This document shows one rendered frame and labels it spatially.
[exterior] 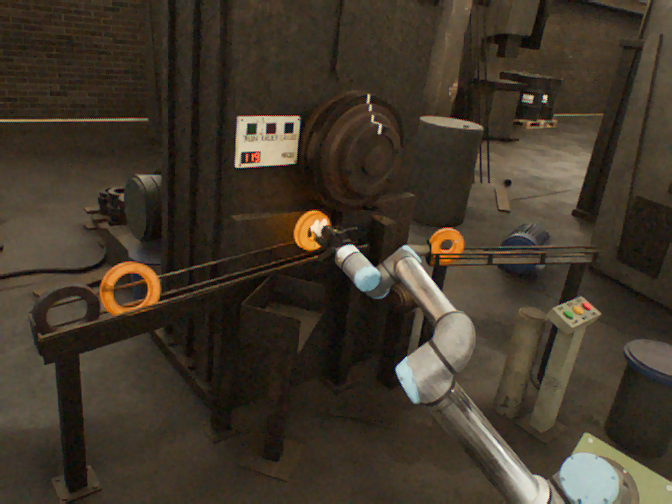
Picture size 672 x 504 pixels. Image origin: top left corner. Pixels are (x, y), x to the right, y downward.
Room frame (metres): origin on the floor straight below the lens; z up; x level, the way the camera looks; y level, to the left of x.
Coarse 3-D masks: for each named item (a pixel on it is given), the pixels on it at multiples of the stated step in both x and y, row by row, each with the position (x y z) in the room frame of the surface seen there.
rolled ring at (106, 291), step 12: (120, 264) 1.61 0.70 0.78; (132, 264) 1.62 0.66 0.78; (144, 264) 1.65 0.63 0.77; (108, 276) 1.57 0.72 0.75; (120, 276) 1.59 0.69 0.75; (144, 276) 1.64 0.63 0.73; (156, 276) 1.66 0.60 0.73; (108, 288) 1.55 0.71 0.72; (156, 288) 1.64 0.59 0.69; (108, 300) 1.54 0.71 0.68; (144, 300) 1.63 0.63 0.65; (156, 300) 1.63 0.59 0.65; (120, 312) 1.55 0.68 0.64
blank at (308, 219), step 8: (304, 216) 1.99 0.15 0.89; (312, 216) 2.00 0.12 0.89; (320, 216) 2.02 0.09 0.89; (296, 224) 1.98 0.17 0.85; (304, 224) 1.97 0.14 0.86; (312, 224) 2.00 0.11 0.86; (328, 224) 2.05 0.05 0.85; (296, 232) 1.97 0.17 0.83; (304, 232) 1.98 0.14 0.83; (296, 240) 1.97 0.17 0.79; (304, 240) 1.98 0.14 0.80; (312, 240) 2.00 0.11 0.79; (304, 248) 1.98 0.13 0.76; (312, 248) 2.01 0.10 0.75
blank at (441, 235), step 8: (440, 232) 2.35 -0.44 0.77; (448, 232) 2.35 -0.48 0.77; (456, 232) 2.35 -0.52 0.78; (432, 240) 2.34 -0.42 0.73; (440, 240) 2.34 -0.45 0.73; (456, 240) 2.35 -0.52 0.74; (432, 248) 2.34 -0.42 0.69; (456, 248) 2.35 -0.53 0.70; (440, 256) 2.35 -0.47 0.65; (448, 256) 2.35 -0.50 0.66; (456, 256) 2.35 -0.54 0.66
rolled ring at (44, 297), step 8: (56, 288) 1.43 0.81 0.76; (64, 288) 1.44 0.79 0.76; (72, 288) 1.45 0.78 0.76; (80, 288) 1.46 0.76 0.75; (88, 288) 1.49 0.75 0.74; (40, 296) 1.41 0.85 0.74; (48, 296) 1.41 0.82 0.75; (56, 296) 1.42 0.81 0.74; (64, 296) 1.43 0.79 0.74; (80, 296) 1.46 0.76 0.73; (88, 296) 1.48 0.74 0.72; (96, 296) 1.49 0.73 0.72; (40, 304) 1.39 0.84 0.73; (48, 304) 1.40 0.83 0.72; (88, 304) 1.48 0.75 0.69; (96, 304) 1.49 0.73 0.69; (32, 312) 1.40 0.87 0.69; (40, 312) 1.39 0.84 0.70; (88, 312) 1.49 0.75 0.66; (96, 312) 1.49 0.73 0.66; (40, 320) 1.39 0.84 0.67; (88, 320) 1.48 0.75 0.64; (96, 320) 1.49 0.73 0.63; (40, 328) 1.39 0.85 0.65; (48, 328) 1.40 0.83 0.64; (56, 328) 1.43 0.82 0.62; (64, 328) 1.45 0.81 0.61
